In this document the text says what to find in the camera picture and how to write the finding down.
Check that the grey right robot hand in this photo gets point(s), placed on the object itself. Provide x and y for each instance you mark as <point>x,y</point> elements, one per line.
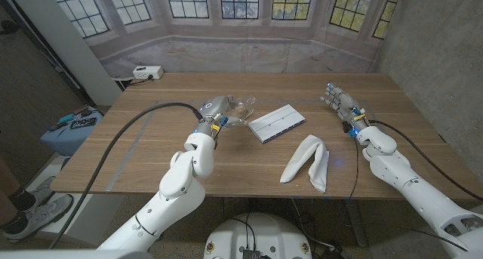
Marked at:
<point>345,104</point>

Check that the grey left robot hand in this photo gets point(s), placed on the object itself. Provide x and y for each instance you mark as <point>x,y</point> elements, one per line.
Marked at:
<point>215,107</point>

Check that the clear plastic bottle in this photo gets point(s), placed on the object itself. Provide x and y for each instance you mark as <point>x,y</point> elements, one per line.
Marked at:
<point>247,104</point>

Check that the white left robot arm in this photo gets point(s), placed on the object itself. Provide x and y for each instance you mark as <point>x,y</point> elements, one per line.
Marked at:
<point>177,191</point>

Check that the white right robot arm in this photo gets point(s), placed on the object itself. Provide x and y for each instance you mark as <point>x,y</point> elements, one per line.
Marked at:
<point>415,191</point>

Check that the white folded cloth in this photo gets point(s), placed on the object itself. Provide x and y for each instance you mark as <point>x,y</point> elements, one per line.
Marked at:
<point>302,157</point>

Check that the printed window backdrop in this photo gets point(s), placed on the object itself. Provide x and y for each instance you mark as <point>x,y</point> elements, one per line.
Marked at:
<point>241,51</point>

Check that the white flat box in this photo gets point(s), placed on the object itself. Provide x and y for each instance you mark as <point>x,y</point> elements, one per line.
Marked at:
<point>275,123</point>

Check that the white power strip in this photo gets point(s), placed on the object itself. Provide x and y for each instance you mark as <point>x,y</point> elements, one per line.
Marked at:
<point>148,72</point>

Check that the grey table leg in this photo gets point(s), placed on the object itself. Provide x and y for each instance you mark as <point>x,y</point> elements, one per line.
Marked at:
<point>356,223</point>

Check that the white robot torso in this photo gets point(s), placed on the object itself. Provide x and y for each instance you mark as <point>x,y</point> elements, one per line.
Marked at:
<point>260,232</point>

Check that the blue stool with tools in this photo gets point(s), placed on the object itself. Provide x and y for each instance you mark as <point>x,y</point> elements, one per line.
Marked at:
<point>64,138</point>

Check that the grey sneaker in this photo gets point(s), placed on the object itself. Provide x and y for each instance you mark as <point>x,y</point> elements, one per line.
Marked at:
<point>43,191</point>
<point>41,217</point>

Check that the person's leg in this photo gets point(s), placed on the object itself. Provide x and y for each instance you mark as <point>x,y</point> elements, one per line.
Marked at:
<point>7,183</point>

